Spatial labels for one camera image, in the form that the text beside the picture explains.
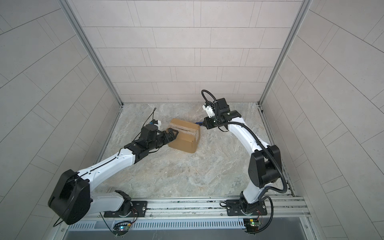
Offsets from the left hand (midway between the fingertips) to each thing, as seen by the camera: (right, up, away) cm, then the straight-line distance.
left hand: (178, 133), depth 82 cm
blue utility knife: (+11, +6, +6) cm, 14 cm away
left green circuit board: (-23, -40, -17) cm, 49 cm away
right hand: (+14, +6, +3) cm, 15 cm away
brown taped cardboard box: (+5, -3, +1) cm, 6 cm away
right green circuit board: (+36, -40, -14) cm, 56 cm away
